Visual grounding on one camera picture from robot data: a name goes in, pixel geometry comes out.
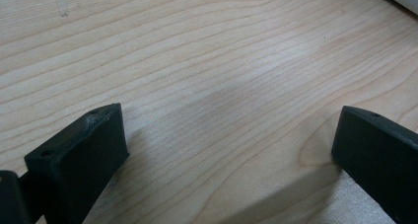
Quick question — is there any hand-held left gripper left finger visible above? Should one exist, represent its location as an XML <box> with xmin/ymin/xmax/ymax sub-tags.
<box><xmin>24</xmin><ymin>103</ymin><xmax>130</xmax><ymax>224</ymax></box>

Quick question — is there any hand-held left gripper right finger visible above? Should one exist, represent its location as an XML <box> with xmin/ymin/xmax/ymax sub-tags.
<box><xmin>330</xmin><ymin>106</ymin><xmax>418</xmax><ymax>224</ymax></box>

